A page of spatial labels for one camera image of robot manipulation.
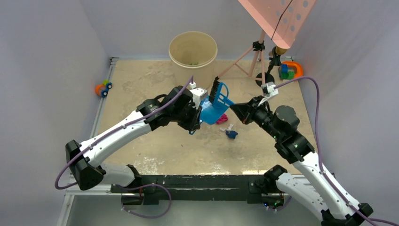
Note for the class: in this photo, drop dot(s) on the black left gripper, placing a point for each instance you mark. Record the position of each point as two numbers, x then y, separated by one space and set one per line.
194 123

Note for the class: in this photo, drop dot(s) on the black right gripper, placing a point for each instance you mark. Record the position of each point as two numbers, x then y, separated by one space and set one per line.
245 111

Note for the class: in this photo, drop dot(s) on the blue plastic dustpan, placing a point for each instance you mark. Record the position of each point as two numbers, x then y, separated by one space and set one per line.
211 112

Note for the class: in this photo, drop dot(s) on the white paper scrap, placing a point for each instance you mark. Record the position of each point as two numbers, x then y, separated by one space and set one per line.
229 128

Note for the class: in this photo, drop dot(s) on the pink scrap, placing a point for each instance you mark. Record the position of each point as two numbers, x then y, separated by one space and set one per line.
224 118

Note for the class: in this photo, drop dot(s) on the blue hand brush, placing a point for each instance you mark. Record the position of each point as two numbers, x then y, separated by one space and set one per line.
219 93

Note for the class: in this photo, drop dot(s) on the dark blue paper scrap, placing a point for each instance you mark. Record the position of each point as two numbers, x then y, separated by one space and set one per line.
231 134

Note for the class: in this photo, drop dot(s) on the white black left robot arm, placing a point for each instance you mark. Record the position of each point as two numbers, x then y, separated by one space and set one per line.
86 159

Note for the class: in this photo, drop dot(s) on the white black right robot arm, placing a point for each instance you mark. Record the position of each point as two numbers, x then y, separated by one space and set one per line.
327 199

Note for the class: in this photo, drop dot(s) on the orange blue green toy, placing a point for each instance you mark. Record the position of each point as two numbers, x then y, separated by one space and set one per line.
289 70

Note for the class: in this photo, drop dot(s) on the beige plastic bucket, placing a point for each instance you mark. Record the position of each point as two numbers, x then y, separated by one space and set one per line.
189 47

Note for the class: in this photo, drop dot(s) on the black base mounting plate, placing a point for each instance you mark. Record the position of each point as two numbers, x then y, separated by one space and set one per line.
151 189

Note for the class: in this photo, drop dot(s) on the orange blue toy car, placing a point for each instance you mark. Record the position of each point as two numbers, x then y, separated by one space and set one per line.
102 90

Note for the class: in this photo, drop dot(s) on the pink music stand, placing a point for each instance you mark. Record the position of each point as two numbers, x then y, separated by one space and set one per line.
280 22

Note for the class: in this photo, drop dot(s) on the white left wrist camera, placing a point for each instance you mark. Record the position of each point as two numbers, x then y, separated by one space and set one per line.
199 94

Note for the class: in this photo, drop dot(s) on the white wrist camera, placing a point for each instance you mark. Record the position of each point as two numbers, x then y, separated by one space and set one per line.
269 91
199 94

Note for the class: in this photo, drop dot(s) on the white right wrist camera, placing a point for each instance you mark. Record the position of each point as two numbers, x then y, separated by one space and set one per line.
269 91

